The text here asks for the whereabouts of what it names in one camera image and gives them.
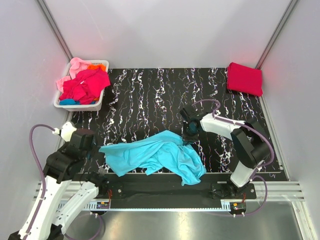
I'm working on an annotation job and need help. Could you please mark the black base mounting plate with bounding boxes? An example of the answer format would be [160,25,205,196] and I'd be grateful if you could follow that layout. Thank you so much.
[105,173,257,210]

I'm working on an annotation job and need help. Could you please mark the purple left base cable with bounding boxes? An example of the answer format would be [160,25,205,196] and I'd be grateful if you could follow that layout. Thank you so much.
[63,212,107,238]

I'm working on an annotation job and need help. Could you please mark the blue t shirt in basket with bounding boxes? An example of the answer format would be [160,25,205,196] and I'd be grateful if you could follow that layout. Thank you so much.
[59,98,96,106]

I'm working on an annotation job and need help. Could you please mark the orange t shirt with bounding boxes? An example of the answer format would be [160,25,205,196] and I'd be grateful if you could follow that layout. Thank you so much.
[87,64,107,72]

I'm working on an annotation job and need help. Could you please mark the aluminium frame rail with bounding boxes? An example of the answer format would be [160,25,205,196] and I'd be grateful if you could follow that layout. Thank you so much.
[254,181,305,203]

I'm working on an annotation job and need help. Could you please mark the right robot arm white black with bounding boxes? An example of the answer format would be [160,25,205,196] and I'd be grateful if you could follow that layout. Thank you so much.
[179,105,275,199]

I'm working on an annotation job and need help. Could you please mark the cyan t shirt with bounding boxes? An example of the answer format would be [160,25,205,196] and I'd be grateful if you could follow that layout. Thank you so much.
[99,130,206,186]

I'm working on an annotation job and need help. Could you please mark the white plastic laundry basket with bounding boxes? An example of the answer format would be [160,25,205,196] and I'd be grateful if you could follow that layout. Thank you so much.
[53,59,109,112]

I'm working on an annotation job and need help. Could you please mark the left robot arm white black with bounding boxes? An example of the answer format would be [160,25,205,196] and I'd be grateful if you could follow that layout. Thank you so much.
[8,128,108,240]

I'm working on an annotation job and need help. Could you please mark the magenta t shirt in basket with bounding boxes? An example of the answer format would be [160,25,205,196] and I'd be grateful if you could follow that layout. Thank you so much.
[59,68,111,105]

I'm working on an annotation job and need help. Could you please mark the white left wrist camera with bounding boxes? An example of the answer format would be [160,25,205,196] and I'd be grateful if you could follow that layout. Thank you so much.
[52,121,77,142]

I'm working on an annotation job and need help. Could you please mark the folded red t shirt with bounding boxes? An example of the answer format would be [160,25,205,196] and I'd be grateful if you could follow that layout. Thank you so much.
[226,62,263,97]

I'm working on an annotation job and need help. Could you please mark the light pink t shirt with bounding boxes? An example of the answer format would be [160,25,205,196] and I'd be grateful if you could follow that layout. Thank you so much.
[56,57,92,93]

